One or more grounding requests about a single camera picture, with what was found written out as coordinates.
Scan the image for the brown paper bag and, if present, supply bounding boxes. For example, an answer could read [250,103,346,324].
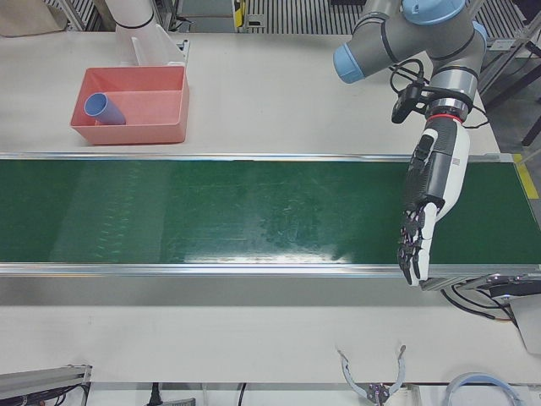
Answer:
[0,0,68,38]

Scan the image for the light blue tube coil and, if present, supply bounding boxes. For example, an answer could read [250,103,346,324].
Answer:
[446,371,522,406]

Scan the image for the aluminium profile bar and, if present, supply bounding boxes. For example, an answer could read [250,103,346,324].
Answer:
[0,363,93,406]

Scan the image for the pink plastic box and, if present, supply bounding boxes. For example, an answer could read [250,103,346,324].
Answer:
[69,65,189,146]

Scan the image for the aluminium conveyor side rail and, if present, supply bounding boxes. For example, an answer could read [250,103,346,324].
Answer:
[0,151,515,164]
[0,261,541,279]

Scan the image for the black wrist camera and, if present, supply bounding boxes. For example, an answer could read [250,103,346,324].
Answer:
[391,83,426,124]

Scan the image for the grey metal box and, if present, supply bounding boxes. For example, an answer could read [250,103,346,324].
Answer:
[509,294,541,355]

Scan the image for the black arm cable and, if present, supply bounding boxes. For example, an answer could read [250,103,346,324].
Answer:
[388,58,491,129]

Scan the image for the black cable bundle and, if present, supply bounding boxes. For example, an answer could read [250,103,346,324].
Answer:
[439,282,516,323]

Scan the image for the green conveyor belt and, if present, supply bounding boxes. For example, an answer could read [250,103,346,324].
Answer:
[0,159,541,266]

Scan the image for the white forked bracket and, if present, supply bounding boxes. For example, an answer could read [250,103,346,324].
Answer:
[336,344,407,406]

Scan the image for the white cylindrical post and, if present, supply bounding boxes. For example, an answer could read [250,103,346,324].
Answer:
[103,0,156,30]

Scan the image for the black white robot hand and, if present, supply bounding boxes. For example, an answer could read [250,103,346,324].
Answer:
[396,113,472,288]

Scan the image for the aluminium frame struts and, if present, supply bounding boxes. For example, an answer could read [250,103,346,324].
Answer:
[477,0,541,147]

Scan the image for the yellow black post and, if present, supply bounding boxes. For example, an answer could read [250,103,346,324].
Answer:
[231,0,251,31]

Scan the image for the conveyor end bracket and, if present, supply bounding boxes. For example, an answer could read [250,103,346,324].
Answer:
[420,272,541,302]

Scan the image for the light blue plastic cup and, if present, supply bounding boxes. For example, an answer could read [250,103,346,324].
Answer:
[84,92,127,127]

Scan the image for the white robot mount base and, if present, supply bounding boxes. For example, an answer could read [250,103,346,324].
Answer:
[113,24,188,69]

